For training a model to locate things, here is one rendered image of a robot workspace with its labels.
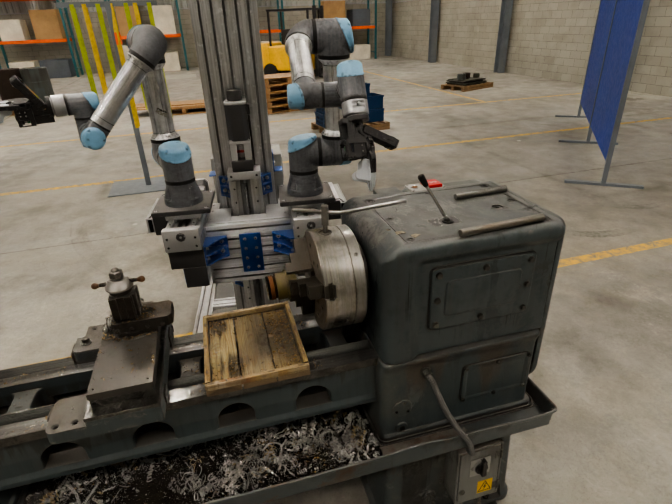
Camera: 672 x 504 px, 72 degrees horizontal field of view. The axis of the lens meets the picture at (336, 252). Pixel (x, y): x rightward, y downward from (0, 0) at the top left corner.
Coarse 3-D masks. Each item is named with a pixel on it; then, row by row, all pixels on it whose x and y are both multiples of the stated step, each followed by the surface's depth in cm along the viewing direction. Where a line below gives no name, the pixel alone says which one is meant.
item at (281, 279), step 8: (280, 272) 140; (272, 280) 137; (280, 280) 137; (288, 280) 137; (272, 288) 137; (280, 288) 137; (288, 288) 137; (272, 296) 137; (280, 296) 138; (288, 296) 139
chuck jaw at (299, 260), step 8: (296, 240) 144; (304, 240) 145; (296, 248) 144; (304, 248) 144; (296, 256) 143; (304, 256) 143; (288, 264) 141; (296, 264) 142; (304, 264) 142; (288, 272) 141; (296, 272) 143; (304, 272) 145
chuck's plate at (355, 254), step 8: (344, 224) 144; (344, 232) 137; (352, 232) 137; (352, 240) 134; (352, 248) 132; (352, 256) 131; (360, 256) 131; (352, 264) 130; (360, 264) 131; (360, 272) 130; (360, 280) 130; (360, 288) 131; (360, 296) 131; (360, 304) 133; (360, 312) 135; (360, 320) 139
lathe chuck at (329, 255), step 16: (320, 240) 133; (336, 240) 133; (320, 256) 130; (336, 256) 130; (320, 272) 130; (336, 272) 129; (352, 272) 130; (336, 288) 129; (352, 288) 130; (320, 304) 138; (336, 304) 130; (352, 304) 132; (320, 320) 142; (336, 320) 134; (352, 320) 137
